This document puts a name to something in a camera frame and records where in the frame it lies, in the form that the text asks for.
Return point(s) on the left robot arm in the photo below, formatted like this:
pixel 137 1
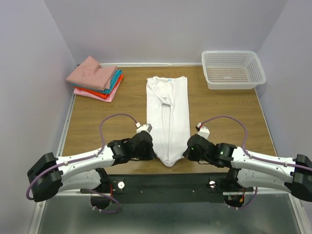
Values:
pixel 50 174

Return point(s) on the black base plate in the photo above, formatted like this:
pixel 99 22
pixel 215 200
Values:
pixel 168 188

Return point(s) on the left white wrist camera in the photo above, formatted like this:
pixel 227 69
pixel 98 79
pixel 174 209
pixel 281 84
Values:
pixel 143 128

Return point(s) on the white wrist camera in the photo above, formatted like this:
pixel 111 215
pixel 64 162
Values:
pixel 143 128
pixel 202 131

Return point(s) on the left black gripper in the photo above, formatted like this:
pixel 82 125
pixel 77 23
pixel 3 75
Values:
pixel 150 155

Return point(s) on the white t shirt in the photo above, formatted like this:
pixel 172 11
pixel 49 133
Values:
pixel 168 113

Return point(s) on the light pink folded shirt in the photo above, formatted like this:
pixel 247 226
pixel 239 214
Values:
pixel 85 94

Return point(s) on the dusty pink folded shirt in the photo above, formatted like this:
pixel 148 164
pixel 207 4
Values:
pixel 90 74

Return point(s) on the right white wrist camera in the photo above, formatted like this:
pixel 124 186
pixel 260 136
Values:
pixel 202 131

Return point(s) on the white plastic basket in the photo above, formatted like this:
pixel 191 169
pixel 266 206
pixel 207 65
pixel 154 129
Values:
pixel 232 70

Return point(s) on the orange folded shirt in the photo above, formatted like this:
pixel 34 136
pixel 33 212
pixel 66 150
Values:
pixel 103 95

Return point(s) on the teal folded shirt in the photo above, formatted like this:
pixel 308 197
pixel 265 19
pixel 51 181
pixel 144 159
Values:
pixel 111 83

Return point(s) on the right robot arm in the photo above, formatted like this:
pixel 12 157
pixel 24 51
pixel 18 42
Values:
pixel 250 170

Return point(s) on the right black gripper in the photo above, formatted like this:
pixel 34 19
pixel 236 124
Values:
pixel 188 154

